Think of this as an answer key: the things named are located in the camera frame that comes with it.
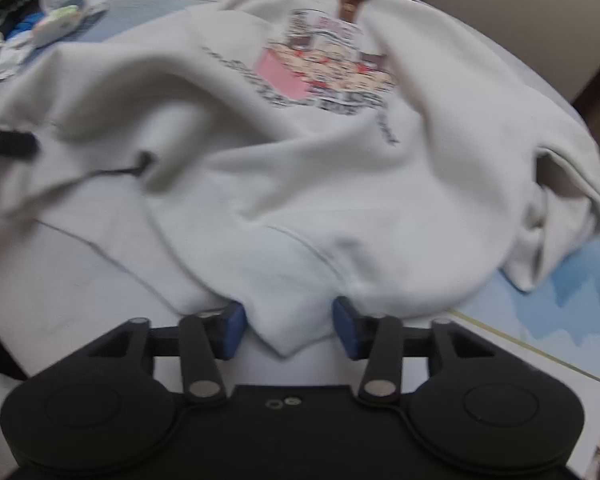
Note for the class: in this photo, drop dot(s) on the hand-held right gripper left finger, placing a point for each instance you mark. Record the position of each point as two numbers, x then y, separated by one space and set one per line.
236 329

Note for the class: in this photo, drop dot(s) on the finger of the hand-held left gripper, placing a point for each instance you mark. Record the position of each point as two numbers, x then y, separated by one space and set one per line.
11 144

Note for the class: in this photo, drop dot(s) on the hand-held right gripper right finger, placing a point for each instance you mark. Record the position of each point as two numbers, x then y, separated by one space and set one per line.
344 329

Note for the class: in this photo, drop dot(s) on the white printed sweatshirt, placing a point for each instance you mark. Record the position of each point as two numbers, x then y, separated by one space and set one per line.
290 185

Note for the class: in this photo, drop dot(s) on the crumpled white paper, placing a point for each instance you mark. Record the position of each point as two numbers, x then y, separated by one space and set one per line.
10 60

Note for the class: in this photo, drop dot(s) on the white plastic packet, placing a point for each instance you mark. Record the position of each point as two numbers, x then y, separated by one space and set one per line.
60 22

